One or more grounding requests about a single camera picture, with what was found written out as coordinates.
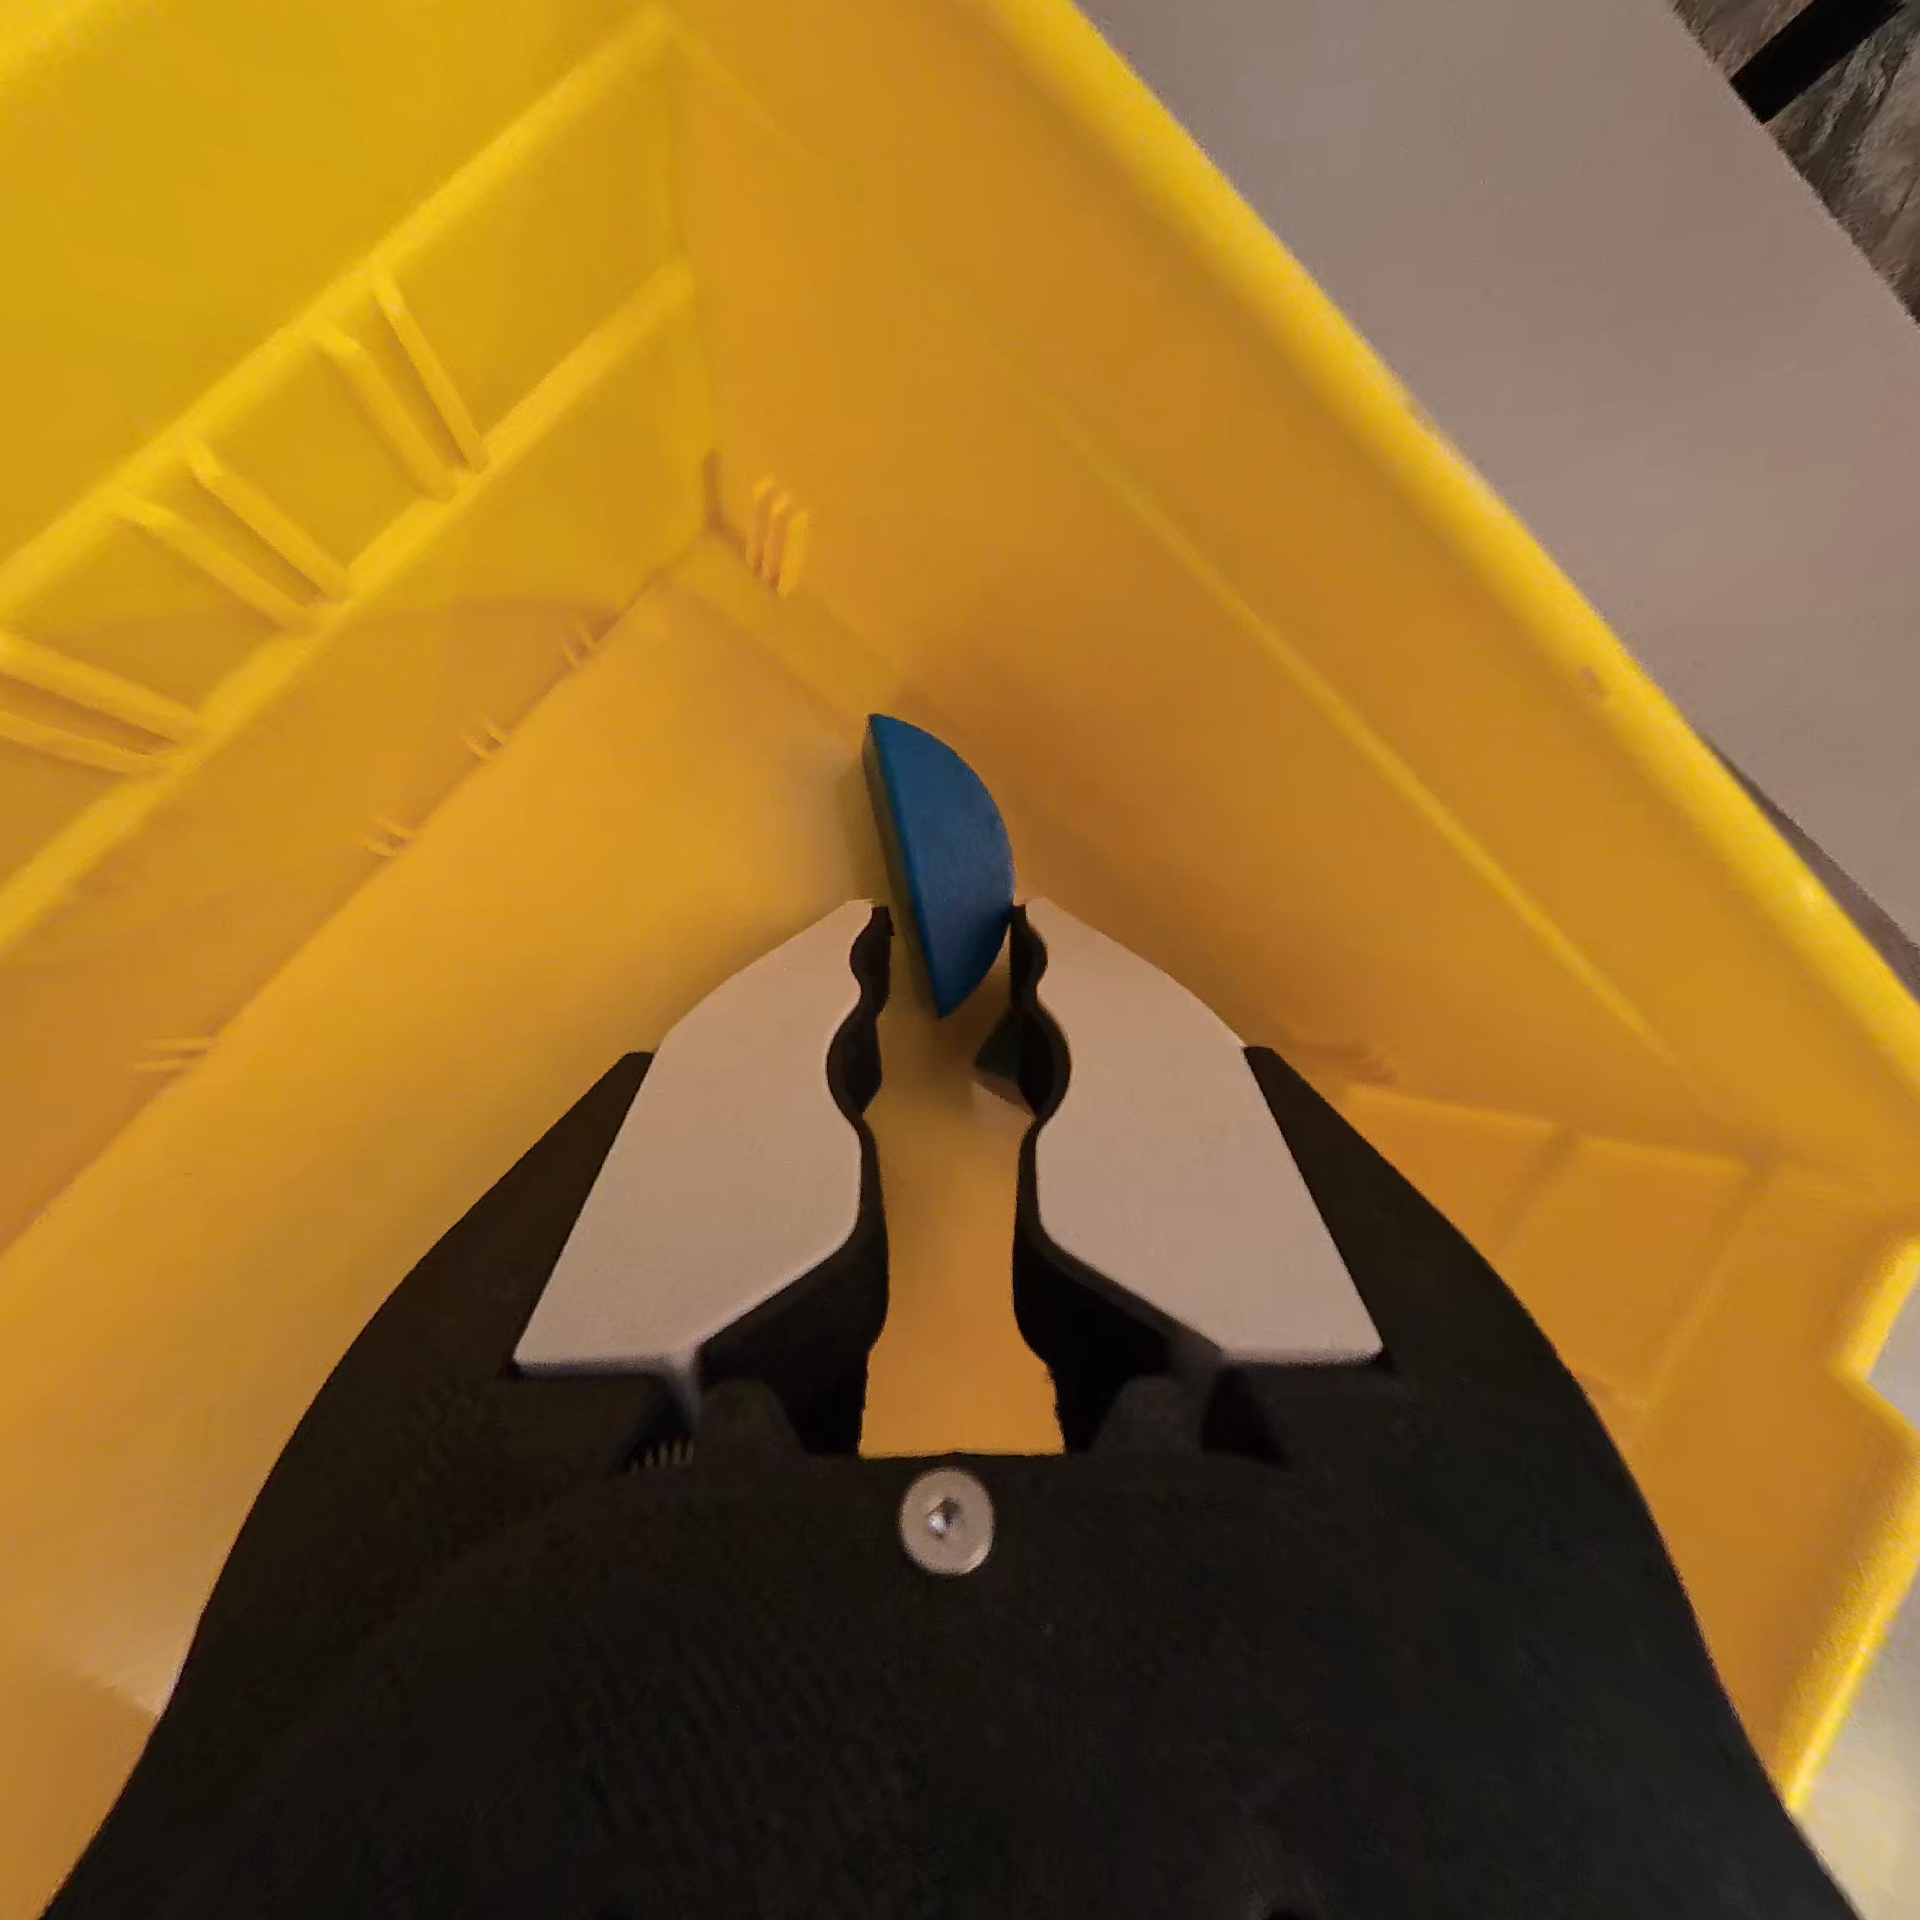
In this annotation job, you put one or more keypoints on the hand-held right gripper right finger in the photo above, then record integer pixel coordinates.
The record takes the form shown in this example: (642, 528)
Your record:
(1186, 1186)

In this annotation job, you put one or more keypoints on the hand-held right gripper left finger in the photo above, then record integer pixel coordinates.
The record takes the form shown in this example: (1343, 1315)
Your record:
(719, 1186)

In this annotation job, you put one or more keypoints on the yellow plastic bin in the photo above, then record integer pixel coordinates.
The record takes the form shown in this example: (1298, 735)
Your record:
(447, 976)

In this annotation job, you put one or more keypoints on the blue half-round wooden block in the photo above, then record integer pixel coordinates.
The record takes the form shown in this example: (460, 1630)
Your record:
(946, 854)

